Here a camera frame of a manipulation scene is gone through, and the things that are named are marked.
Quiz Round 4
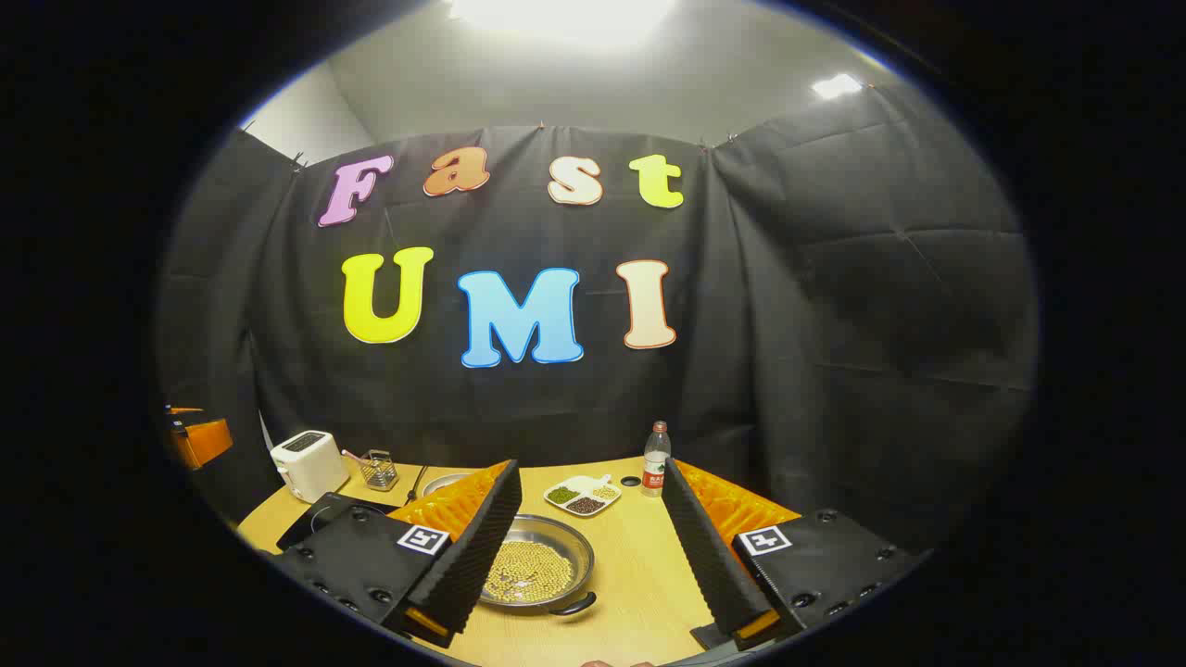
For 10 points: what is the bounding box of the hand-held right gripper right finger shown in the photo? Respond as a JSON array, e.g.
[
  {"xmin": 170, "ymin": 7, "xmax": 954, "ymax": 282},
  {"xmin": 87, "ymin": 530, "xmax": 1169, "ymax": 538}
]
[{"xmin": 661, "ymin": 457, "xmax": 927, "ymax": 652}]

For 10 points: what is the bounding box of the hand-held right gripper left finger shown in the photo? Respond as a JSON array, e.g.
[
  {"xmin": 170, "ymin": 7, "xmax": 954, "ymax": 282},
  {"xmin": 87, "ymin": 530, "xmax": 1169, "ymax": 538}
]
[{"xmin": 269, "ymin": 459, "xmax": 524, "ymax": 649}]

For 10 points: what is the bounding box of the steel pot with black handles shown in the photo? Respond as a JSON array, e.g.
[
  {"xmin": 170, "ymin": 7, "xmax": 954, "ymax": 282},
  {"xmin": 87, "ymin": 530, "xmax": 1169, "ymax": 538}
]
[{"xmin": 479, "ymin": 514, "xmax": 599, "ymax": 617}]

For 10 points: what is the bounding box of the black induction cooktop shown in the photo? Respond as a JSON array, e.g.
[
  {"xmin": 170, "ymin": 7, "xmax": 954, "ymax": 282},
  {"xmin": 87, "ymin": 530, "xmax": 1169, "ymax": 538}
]
[{"xmin": 276, "ymin": 492, "xmax": 404, "ymax": 554}]

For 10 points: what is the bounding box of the pile of soybeans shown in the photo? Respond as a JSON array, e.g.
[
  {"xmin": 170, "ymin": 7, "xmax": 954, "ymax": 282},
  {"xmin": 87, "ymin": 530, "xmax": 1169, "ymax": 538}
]
[{"xmin": 486, "ymin": 540, "xmax": 575, "ymax": 603}]

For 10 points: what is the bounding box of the white toaster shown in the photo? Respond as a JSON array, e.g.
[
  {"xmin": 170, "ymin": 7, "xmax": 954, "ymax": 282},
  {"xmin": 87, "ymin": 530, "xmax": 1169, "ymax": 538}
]
[{"xmin": 270, "ymin": 431, "xmax": 351, "ymax": 504}]

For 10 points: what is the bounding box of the clear plastic water bottle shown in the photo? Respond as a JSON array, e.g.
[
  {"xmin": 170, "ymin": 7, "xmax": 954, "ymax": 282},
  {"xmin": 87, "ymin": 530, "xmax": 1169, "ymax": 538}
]
[{"xmin": 641, "ymin": 421, "xmax": 672, "ymax": 498}]

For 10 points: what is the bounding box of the white divided bean dish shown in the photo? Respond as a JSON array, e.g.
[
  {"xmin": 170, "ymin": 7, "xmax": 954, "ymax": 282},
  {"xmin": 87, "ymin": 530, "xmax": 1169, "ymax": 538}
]
[{"xmin": 543, "ymin": 474, "xmax": 622, "ymax": 517}]

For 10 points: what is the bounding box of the metal wire basket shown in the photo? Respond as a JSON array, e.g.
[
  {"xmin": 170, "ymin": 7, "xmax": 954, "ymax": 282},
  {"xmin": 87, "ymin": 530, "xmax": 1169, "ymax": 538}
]
[{"xmin": 359, "ymin": 449, "xmax": 399, "ymax": 492}]

